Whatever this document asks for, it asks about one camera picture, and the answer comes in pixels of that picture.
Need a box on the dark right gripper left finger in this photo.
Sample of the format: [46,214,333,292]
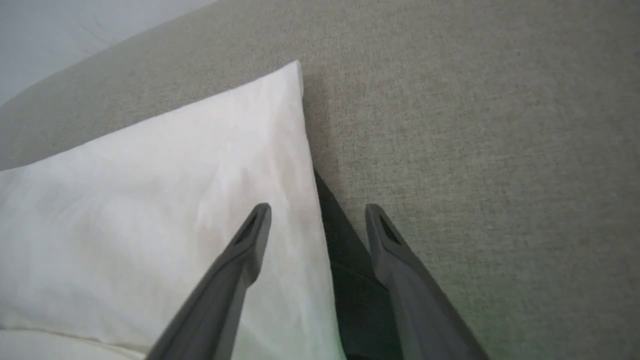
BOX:
[145,202,273,360]

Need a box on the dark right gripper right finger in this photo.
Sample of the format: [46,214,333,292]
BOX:
[365,202,491,360]

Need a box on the white and black shirt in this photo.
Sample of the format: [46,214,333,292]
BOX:
[0,60,406,360]

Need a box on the grey-green fabric sofa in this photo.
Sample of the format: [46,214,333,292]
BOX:
[0,0,640,360]

